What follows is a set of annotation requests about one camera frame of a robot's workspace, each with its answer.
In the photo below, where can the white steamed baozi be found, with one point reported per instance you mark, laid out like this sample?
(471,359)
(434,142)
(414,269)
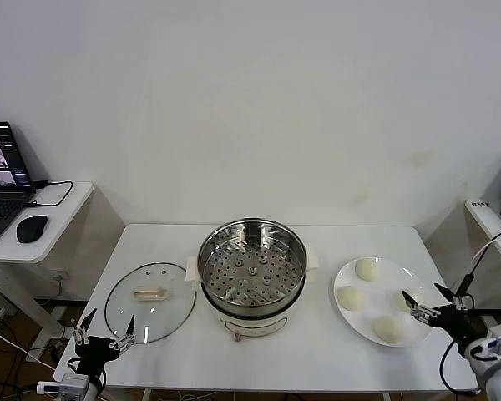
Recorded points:
(388,330)
(402,305)
(367,269)
(350,297)

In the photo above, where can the white wall socket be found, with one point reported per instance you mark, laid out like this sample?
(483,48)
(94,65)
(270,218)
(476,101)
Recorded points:
(58,275)

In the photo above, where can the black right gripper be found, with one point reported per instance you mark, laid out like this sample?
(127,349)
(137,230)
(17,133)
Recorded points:
(455,318)

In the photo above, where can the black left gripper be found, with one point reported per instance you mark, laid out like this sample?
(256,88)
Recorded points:
(94,348)

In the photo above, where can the white side table with label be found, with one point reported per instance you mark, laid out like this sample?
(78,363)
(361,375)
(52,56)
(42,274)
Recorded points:
(484,217)

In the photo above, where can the perforated steel steamer basket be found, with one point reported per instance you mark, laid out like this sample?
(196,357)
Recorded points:
(275,288)

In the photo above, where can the white round plate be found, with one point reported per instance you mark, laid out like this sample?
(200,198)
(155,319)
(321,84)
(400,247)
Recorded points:
(376,301)

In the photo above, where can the black computer mouse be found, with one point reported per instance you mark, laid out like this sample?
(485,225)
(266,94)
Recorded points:
(31,229)

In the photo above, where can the cream electric pot base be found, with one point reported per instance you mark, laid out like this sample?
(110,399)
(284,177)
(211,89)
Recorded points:
(250,321)

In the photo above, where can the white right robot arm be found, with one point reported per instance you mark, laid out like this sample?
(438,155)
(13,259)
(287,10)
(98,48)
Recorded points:
(497,376)

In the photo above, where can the round glass pot lid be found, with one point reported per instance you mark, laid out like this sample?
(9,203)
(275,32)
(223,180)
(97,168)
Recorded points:
(163,309)

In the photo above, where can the black open laptop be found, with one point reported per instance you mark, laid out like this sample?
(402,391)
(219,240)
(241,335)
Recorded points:
(0,209)

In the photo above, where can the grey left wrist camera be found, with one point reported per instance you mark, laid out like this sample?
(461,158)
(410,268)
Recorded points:
(69,384)

